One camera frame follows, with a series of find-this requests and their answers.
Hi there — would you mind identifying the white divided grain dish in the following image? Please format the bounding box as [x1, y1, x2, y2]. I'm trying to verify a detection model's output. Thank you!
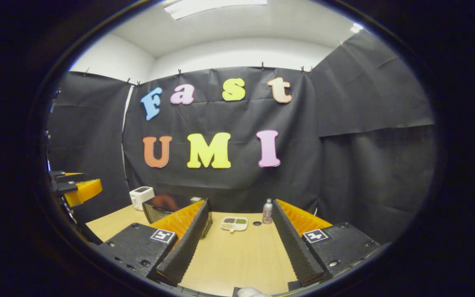
[220, 217, 248, 233]

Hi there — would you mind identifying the black backdrop cloth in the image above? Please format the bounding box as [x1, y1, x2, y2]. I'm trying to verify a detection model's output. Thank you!
[47, 30, 436, 244]

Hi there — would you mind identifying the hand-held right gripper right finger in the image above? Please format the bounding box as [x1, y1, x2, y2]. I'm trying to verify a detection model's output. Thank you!
[271, 199, 381, 288]

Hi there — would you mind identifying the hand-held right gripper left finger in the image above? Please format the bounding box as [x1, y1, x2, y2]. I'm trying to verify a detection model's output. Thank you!
[95, 198, 213, 288]

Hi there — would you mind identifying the black electric oven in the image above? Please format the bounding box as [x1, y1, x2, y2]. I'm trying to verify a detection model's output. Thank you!
[142, 194, 213, 239]

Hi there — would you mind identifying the white toaster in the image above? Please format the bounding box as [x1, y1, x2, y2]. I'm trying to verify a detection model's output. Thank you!
[129, 186, 155, 211]

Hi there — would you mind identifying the large ceiling light panel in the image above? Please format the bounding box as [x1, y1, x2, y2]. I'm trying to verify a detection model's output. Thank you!
[163, 0, 268, 20]

